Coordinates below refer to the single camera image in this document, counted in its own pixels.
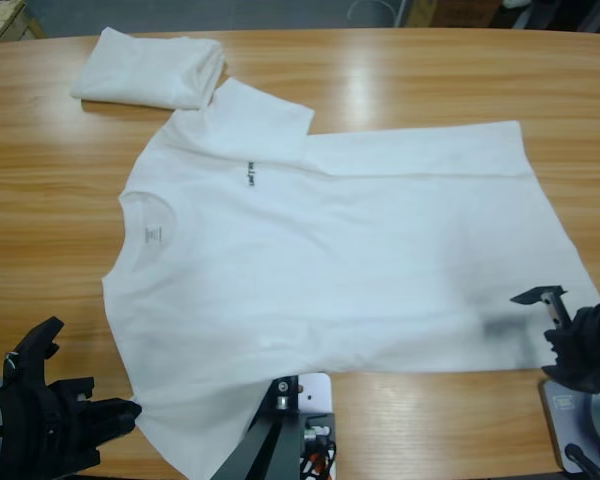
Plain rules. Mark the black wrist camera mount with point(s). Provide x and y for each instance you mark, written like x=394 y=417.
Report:
x=32 y=345
x=535 y=295

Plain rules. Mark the dark camera stand post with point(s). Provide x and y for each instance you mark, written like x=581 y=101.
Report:
x=275 y=450

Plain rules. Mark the white t-shirt with black print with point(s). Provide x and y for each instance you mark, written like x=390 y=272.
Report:
x=305 y=260

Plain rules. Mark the brown cardboard box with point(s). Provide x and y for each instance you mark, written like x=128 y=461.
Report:
x=450 y=11

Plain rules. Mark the wooden crate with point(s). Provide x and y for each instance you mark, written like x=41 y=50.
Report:
x=5 y=17

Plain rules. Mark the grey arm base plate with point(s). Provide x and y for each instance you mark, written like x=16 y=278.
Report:
x=575 y=425

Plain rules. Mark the white mounting block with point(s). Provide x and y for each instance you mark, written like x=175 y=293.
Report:
x=315 y=395

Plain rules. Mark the folded white t-shirt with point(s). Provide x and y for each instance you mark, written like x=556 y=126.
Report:
x=145 y=70

